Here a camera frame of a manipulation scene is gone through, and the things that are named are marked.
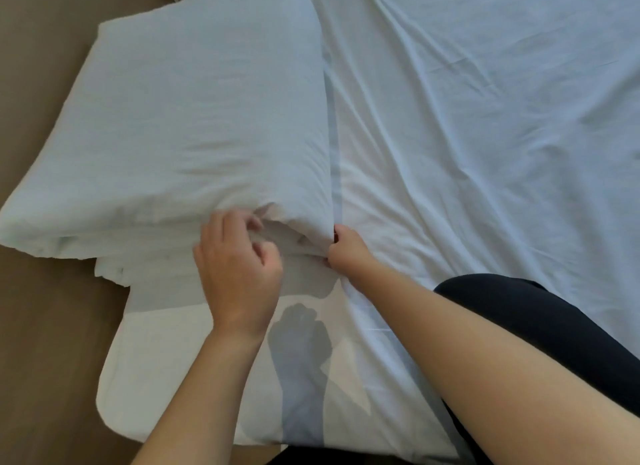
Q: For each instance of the person's right hand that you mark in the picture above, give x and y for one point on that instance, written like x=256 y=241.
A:
x=352 y=257

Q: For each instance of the person's left hand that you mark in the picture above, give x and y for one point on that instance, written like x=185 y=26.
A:
x=235 y=279

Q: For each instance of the person's left thumb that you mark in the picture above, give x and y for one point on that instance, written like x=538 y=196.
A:
x=269 y=255

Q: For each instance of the person's right fingers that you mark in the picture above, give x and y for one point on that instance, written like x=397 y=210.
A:
x=339 y=235

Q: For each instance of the white duvet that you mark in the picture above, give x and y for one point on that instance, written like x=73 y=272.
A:
x=190 y=129

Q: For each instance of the person's right forearm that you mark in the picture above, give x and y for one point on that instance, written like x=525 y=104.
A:
x=475 y=369

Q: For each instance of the person's left forearm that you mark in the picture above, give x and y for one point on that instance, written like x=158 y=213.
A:
x=210 y=394

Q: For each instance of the white bed sheet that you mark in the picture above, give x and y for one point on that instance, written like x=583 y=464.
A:
x=475 y=129

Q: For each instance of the person's black trouser leg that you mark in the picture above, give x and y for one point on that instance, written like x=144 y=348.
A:
x=540 y=319

